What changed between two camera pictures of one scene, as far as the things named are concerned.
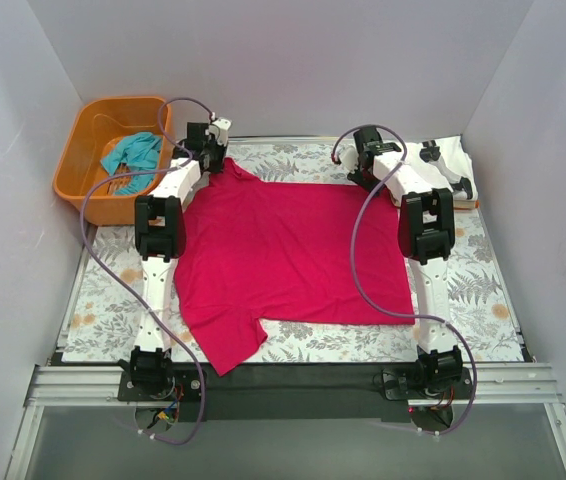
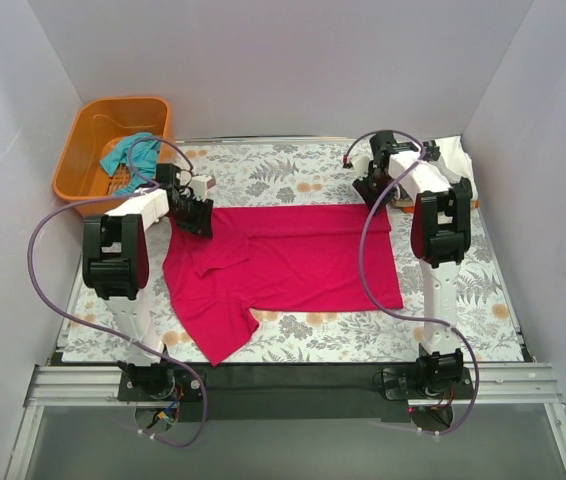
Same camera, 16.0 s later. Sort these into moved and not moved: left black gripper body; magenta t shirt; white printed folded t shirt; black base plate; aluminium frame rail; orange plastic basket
Moved: left black gripper body; magenta t shirt
Not moved: aluminium frame rail; black base plate; white printed folded t shirt; orange plastic basket
